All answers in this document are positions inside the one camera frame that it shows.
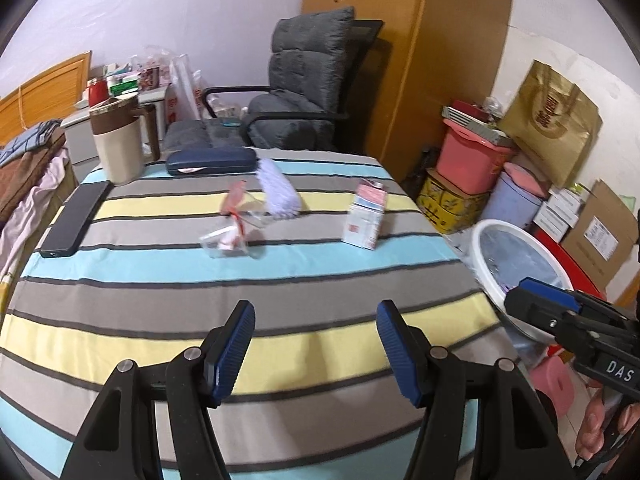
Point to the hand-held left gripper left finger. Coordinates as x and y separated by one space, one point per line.
232 350

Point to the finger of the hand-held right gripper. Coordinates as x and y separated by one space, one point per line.
535 310
550 290

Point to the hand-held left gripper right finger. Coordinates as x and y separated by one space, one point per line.
397 355

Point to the white round bin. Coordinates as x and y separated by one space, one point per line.
480 255

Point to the person's right hand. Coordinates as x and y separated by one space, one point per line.
595 422

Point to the red plastic container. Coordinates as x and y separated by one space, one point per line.
575 260

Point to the light blue bin liner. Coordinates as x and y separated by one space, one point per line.
520 260

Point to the pink plastic stool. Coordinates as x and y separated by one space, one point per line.
550 380

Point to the white cardboard box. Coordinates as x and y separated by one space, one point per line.
552 225
570 200

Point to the brown cardboard box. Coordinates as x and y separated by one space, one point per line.
600 232

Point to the lavender plastic bin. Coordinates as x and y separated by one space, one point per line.
512 205

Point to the clear plastic snack packet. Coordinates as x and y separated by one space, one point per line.
225 242

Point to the pink lid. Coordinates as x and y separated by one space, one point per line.
525 177

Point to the yellow floral box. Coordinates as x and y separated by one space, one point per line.
450 205

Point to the strawberry milk carton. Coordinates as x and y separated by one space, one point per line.
367 220

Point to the pink plastic bucket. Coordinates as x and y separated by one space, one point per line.
470 165

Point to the red clear plastic wrapper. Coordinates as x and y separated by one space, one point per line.
235 200

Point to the gold paper bag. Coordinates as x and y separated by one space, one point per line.
550 120

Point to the striped flat box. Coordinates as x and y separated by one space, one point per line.
475 122

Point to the dark blue glasses case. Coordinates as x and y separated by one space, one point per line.
210 161

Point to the red box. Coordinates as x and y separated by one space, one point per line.
467 107

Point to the black phone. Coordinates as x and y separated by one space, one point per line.
75 220

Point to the grey seat cushion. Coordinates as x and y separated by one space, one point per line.
200 132

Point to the beige brown jug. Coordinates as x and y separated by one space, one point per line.
120 150

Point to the pale pink bed sheet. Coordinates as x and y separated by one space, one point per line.
20 240

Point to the white nightstand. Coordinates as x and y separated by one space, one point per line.
80 140

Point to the white plastic bag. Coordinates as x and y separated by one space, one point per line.
182 90

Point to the brown blanket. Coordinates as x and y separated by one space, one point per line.
25 180

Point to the wooden wardrobe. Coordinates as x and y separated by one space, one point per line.
425 35

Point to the green white boxes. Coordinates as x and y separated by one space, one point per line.
125 82

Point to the red cup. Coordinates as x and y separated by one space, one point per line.
96 95

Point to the blue striped clothing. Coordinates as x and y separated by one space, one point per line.
30 140

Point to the black office chair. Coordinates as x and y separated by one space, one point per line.
362 60

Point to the wooden headboard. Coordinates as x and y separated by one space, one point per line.
45 95

